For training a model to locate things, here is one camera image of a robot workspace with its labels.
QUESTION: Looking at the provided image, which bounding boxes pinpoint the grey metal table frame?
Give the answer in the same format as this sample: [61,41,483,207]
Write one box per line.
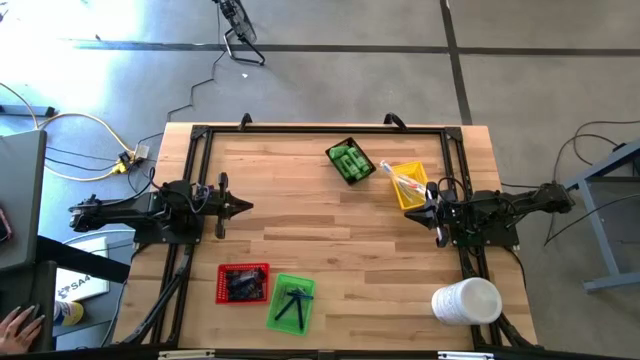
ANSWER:
[553,137,640,294]

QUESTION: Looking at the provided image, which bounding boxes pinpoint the grey power outlet box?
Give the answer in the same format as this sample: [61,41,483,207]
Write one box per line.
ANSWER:
[117,144,151,166]

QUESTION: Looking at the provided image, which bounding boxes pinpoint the black aluminium table frame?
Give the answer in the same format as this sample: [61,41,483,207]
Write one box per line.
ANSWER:
[114,123,539,351]

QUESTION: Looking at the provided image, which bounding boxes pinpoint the yellow blue can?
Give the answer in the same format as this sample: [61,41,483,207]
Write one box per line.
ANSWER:
[52,299,85,329]

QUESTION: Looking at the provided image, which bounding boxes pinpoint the grey desk top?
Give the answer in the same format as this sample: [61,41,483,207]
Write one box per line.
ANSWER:
[0,128,49,274]

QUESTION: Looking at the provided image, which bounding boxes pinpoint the yellow plastic basket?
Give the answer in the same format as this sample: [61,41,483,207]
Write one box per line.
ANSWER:
[389,160,431,212]

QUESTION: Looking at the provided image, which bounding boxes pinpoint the black fan cable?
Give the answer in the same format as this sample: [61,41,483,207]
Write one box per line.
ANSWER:
[134,0,224,151]

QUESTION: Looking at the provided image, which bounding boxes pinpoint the black floor fan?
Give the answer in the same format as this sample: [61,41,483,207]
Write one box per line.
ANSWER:
[212,0,267,67]

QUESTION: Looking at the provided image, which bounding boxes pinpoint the red print packaged toothbrush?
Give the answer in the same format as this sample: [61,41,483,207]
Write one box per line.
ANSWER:
[394,174,428,197]

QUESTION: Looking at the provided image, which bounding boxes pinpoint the silver metal bracket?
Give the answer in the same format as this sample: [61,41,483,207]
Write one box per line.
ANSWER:
[438,350,495,360]
[158,349,215,360]

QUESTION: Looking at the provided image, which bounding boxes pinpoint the pink cased phone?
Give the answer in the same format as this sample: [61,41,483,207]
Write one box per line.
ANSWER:
[0,204,14,246]

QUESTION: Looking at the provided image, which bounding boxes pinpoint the black desk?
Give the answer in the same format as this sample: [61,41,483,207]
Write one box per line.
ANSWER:
[0,234,132,354]

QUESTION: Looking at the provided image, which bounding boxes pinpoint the white round container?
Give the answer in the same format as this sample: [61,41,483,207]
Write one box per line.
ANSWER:
[430,277,503,327]

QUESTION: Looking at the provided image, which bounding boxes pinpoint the person's hand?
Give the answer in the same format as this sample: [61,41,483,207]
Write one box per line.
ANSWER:
[0,304,47,356]

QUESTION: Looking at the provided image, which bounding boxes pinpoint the green plastic basket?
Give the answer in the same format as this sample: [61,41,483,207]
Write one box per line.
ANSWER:
[265,272,317,337]

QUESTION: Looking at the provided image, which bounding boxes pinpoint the yellow extension cable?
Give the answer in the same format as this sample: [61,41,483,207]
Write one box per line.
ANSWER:
[0,79,141,184]

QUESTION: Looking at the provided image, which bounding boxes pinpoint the black plastic basket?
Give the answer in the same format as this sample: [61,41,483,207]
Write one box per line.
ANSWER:
[324,136,378,187]

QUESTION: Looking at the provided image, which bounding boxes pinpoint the red plastic basket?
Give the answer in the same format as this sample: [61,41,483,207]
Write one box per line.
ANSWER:
[214,262,272,306]

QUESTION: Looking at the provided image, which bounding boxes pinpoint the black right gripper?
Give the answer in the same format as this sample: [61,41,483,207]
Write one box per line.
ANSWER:
[403,181,459,249]

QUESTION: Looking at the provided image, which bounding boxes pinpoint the black floor cable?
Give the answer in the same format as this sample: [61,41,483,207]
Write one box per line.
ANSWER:
[539,118,640,246]

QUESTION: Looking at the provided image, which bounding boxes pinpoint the white printed box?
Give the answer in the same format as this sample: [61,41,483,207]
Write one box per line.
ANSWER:
[53,237,111,304]

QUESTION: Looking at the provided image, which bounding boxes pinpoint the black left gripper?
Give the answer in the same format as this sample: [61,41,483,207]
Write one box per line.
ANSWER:
[199,172,255,240]

